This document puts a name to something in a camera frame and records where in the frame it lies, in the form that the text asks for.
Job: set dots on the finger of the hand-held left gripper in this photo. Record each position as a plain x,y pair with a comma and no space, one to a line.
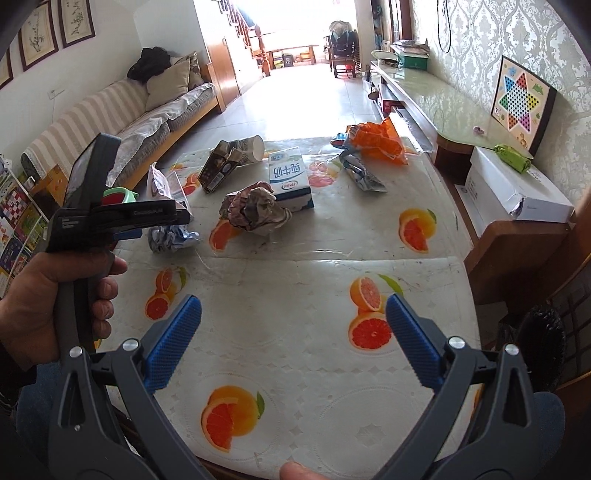
128,235

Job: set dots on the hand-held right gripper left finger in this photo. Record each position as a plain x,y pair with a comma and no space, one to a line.
174,339

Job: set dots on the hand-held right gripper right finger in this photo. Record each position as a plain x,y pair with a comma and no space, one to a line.
413,339

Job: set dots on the red bucket with green rim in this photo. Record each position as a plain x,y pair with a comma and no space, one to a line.
121,196

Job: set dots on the blue white wrapper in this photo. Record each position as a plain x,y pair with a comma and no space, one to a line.
173,239

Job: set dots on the person's left hand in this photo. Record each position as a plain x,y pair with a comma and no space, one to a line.
32,304

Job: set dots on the person's right hand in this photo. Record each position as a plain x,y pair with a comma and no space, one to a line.
302,471

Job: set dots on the white rack with colourful books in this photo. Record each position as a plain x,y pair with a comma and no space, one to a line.
18,230

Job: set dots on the dark brown printed carton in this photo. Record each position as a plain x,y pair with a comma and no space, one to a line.
217,168

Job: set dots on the striped wooden sofa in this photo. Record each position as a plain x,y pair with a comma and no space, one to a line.
92,120

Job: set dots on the fruit print tablecloth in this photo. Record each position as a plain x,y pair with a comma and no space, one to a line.
295,323

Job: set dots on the black plastic bag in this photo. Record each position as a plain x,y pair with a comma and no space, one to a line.
540,346

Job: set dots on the wooden low stool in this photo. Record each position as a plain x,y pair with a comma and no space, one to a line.
517,263

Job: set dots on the crumpled printed paper ball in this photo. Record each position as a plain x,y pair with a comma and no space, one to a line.
256,207

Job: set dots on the person's left leg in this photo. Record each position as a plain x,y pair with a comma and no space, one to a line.
39,392

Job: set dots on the person's leg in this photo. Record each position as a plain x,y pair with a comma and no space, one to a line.
547,424
39,392

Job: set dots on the white paper cup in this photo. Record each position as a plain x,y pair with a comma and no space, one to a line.
249,148

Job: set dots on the beige pillow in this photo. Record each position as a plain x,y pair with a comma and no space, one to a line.
168,85

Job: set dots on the person's right leg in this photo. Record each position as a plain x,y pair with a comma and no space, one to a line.
547,424

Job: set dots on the wooden lattice chair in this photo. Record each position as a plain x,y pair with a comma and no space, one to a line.
575,318

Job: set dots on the blue white milk carton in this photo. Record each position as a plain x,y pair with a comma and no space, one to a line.
291,180

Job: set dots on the silver snack wrapper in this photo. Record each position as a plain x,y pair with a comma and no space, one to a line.
364,173

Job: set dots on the white cardboard box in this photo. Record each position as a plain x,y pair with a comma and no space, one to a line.
508,194

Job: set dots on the framed plant picture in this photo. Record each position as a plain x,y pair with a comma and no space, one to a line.
5,69
38,34
77,21

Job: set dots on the patterned pillow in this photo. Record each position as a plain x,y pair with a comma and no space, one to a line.
195,69

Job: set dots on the wooden understairs cabinet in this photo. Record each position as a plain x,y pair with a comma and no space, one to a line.
221,74

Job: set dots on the orange plastic bag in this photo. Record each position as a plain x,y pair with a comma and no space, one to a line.
376,141

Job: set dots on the green packet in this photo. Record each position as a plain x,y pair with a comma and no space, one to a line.
512,158

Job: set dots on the small blue wrapper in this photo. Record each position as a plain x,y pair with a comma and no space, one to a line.
339,141

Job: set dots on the wooden staircase railing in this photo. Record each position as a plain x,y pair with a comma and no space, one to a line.
244,37

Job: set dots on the small red box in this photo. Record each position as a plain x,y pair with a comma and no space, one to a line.
391,106

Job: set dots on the glass-topped television cabinet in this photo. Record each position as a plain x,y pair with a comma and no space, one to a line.
425,99

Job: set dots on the wooden bench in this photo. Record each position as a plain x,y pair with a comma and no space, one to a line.
293,50

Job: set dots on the star checkers board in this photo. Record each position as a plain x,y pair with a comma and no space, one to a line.
521,106

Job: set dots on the green box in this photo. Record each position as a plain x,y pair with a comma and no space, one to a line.
414,61

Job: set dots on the white basin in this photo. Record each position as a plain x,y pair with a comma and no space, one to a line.
384,55

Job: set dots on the chair with clothes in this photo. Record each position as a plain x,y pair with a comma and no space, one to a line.
344,44

